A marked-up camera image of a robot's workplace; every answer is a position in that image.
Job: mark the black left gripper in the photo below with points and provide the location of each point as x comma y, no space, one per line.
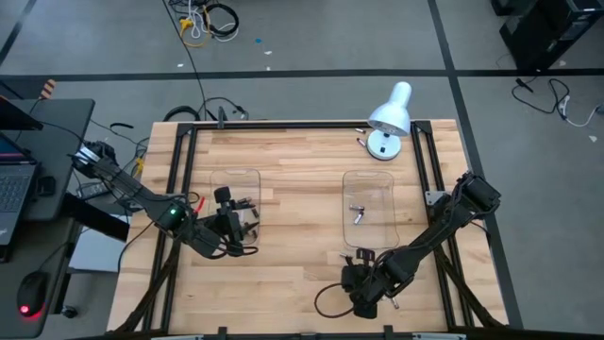
229,224

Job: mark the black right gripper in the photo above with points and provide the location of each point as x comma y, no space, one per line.
361,283

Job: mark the metal screws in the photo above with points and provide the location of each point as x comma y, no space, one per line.
358,218

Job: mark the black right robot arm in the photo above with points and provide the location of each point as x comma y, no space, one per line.
424,245

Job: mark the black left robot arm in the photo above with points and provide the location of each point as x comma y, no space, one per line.
132,189

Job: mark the clear plastic tray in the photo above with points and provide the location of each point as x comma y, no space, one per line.
368,189
236,181

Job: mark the black slanted gantry leg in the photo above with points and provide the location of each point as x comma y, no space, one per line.
139,307
467,293

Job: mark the yellow connector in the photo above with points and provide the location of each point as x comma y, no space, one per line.
139,166

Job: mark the white desk lamp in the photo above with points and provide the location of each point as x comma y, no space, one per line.
391,113

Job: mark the black desk crossbar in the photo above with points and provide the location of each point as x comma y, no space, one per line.
94,219

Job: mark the grey power adapter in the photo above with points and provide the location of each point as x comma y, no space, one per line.
93,191

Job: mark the black caster wheel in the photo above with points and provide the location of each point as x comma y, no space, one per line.
70,312

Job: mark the black side desk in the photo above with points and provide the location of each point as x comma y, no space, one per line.
61,141

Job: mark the black mouse with red light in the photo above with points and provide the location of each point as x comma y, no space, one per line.
32,293

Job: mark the black laptop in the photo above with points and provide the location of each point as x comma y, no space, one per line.
14,189

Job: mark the orange black striped strip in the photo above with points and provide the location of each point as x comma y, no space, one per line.
47,89

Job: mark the black computer tower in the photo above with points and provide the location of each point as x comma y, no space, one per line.
547,33

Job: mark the silver rail bracket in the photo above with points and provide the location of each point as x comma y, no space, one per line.
177,337
439,337

